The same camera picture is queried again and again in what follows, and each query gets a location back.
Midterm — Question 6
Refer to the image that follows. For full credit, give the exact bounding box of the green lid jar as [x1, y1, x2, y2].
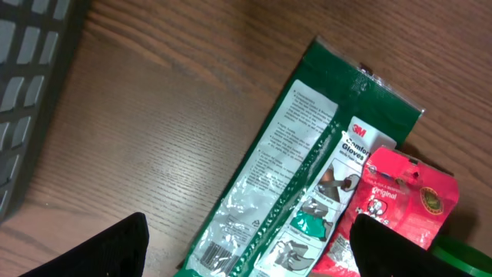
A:
[429, 235, 492, 277]

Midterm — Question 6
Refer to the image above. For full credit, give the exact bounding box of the grey plastic shopping basket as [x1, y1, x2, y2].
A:
[1, 0, 91, 222]

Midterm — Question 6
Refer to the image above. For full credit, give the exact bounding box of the green white package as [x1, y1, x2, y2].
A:
[178, 38, 423, 276]

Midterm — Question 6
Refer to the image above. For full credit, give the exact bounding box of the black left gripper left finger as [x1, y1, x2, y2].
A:
[22, 212, 149, 277]

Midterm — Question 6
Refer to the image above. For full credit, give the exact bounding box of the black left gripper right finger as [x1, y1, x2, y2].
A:
[350, 214, 468, 277]

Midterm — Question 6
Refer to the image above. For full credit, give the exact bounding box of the red snack bag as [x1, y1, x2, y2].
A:
[312, 147, 460, 276]

